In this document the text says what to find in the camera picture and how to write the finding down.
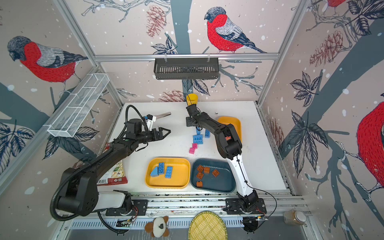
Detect large blue lego brick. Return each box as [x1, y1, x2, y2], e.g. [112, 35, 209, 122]
[193, 135, 204, 142]

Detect blue lego brick slanted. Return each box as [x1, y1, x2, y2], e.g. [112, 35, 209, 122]
[150, 166, 159, 177]

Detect dark teal tray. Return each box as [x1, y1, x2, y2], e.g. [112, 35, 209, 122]
[190, 159, 236, 194]

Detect white wire mesh basket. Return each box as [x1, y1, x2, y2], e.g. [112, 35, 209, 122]
[48, 73, 110, 138]

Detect yellow tray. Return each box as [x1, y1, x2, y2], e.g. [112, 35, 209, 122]
[145, 158, 191, 189]
[218, 116, 243, 142]

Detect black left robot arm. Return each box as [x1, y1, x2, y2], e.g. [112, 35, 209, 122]
[50, 105, 171, 222]

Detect blue lego brick long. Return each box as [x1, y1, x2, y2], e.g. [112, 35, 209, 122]
[158, 163, 165, 175]

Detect yellow tray right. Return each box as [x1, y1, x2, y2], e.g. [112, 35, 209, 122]
[218, 116, 243, 142]

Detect yellow plastic goblet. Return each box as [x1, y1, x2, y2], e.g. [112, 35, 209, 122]
[186, 94, 198, 106]

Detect yellow tray front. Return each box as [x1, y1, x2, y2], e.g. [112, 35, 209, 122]
[145, 158, 191, 189]

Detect red snack bag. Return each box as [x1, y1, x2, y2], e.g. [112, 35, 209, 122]
[97, 161, 128, 186]

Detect plush toy dog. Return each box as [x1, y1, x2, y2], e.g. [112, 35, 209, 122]
[145, 216, 170, 238]

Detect glass jar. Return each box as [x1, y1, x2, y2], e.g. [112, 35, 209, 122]
[284, 210, 307, 226]

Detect black hanging basket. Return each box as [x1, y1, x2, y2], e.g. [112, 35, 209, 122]
[154, 58, 220, 80]

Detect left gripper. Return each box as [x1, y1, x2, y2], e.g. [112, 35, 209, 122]
[136, 127, 171, 145]

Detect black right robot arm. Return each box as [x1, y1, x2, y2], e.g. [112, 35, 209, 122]
[186, 104, 267, 215]

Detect aluminium crossbar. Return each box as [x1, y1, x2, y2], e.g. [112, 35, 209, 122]
[94, 53, 280, 63]

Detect woven bamboo plate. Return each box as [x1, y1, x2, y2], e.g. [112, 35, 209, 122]
[188, 211, 228, 240]

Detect brown lego brick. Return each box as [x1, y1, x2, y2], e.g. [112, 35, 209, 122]
[212, 169, 220, 178]
[196, 181, 203, 188]
[197, 165, 205, 173]

